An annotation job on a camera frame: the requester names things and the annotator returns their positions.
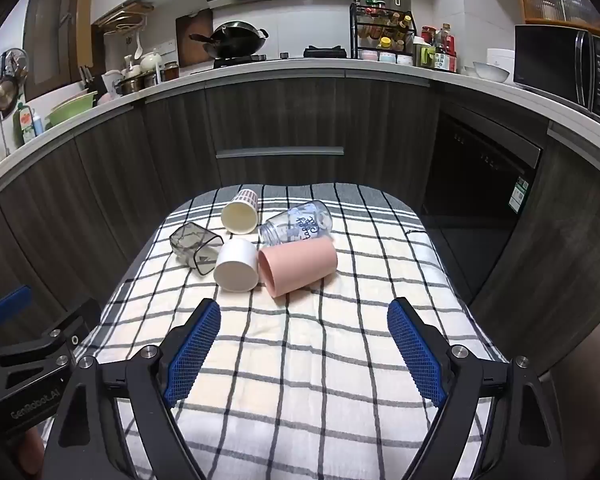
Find steel pot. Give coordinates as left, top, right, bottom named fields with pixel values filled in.
left=115, top=72, right=159, bottom=96

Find black white checked cloth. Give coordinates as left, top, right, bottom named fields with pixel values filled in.
left=40, top=182, right=511, bottom=480

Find black wok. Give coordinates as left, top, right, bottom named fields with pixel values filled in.
left=189, top=21, right=270, bottom=60

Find white bowl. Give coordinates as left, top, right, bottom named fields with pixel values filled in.
left=472, top=61, right=511, bottom=84

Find dark wood lower cabinets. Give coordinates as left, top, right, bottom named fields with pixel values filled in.
left=0, top=77, right=600, bottom=411

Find cream striped cup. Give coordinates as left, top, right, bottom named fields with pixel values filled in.
left=220, top=187, right=261, bottom=235

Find hanging frying pan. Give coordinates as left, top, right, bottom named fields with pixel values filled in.
left=0, top=48, right=29, bottom=121

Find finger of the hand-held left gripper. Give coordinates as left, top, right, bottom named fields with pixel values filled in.
left=0, top=285, right=33, bottom=352
left=0, top=299, right=102, bottom=367

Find silver drawer handle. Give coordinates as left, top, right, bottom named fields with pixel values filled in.
left=215, top=146, right=345, bottom=160

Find white plastic cup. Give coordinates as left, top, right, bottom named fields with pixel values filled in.
left=213, top=238, right=259, bottom=293

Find white rice cooker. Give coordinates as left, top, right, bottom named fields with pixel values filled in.
left=486, top=48, right=516, bottom=74

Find pink plastic cup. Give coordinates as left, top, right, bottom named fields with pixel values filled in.
left=257, top=236, right=338, bottom=299

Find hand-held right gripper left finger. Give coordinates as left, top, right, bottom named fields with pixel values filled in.
left=42, top=298, right=222, bottom=480

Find green dish soap bottle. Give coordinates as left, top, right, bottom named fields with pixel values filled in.
left=19, top=102, right=37, bottom=144

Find black built-in dishwasher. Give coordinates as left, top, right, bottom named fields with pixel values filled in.
left=420, top=110, right=544, bottom=307

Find grey transparent square cup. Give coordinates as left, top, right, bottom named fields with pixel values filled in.
left=169, top=221, right=224, bottom=277

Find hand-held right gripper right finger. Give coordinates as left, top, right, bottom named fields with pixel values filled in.
left=386, top=297, right=563, bottom=480

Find clear printed glass cup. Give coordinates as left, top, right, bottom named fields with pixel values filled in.
left=258, top=200, right=334, bottom=247

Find dark wooden cutting board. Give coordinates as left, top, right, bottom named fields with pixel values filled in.
left=175, top=8, right=214, bottom=68

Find white teapot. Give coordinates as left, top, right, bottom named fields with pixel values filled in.
left=139, top=50, right=164, bottom=74

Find black microwave oven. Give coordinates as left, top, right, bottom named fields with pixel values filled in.
left=512, top=24, right=600, bottom=127

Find black spice rack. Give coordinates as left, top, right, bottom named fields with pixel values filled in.
left=349, top=2, right=415, bottom=66

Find black burner grate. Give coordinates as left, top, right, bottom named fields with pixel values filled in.
left=303, top=46, right=348, bottom=59

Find green plastic basin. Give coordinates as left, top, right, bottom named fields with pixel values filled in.
left=46, top=91, right=99, bottom=129

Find person's left hand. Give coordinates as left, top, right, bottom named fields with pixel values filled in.
left=17, top=429, right=47, bottom=477

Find wooden boards rack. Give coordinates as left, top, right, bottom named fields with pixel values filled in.
left=96, top=2, right=154, bottom=29

